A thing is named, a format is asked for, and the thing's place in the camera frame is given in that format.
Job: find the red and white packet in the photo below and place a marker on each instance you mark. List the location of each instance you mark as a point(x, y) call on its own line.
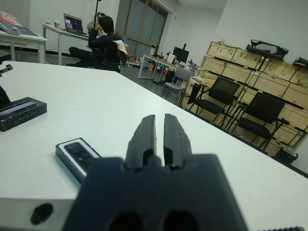
point(7, 16)

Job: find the black office chair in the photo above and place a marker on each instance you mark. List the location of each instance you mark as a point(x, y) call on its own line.
point(111, 57)

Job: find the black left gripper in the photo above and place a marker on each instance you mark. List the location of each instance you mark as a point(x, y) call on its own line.
point(6, 70)

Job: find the white desk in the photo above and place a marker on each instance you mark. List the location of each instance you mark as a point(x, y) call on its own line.
point(51, 27)

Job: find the black monitor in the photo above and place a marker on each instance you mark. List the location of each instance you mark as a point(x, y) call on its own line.
point(180, 54)

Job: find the black waste bin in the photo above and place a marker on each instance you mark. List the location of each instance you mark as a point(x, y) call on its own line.
point(286, 156)

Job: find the black tripod pole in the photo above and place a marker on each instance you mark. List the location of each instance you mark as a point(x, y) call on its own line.
point(97, 7)

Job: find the dark blue mat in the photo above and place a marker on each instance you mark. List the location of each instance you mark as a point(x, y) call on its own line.
point(24, 31)

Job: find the black stand device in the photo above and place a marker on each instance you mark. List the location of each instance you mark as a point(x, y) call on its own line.
point(156, 50)

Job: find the black mesh chair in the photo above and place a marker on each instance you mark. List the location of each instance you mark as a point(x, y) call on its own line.
point(223, 89)
point(264, 108)

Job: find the black folded carrier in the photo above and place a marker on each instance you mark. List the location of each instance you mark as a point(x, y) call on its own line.
point(264, 47)
point(302, 62)

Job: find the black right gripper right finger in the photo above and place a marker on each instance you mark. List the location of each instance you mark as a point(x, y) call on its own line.
point(175, 142)

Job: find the white table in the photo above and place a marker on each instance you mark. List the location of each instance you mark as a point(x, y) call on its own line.
point(41, 41)

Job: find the white frame workbench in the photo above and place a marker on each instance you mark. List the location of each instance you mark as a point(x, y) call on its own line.
point(157, 58)

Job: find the wooden crate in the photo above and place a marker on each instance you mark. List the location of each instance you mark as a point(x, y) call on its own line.
point(250, 59)
point(298, 95)
point(237, 73)
point(223, 51)
point(269, 81)
point(279, 69)
point(186, 103)
point(300, 77)
point(294, 118)
point(213, 66)

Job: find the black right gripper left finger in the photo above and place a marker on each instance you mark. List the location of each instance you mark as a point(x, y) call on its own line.
point(142, 142)

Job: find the small white box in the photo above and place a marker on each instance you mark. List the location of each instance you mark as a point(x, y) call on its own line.
point(170, 59)

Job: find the black box base white insert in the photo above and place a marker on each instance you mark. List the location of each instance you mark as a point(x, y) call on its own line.
point(65, 158)

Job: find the slim black camera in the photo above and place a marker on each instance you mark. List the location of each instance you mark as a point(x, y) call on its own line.
point(79, 155)

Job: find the grey chair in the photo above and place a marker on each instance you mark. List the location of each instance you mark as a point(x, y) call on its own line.
point(181, 74)

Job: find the large window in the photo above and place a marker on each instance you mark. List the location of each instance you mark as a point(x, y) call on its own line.
point(142, 21)

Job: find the seated person in dark clothes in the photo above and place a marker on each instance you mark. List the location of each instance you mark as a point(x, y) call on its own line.
point(106, 41)

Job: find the open laptop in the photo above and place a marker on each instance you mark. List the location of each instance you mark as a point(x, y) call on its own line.
point(73, 22)

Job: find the black box lid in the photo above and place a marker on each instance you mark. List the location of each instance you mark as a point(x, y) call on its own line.
point(24, 115)

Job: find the beige cloth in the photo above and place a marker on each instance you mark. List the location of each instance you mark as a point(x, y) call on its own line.
point(121, 47)

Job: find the small paper cup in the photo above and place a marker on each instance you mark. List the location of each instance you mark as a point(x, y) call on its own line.
point(57, 24)

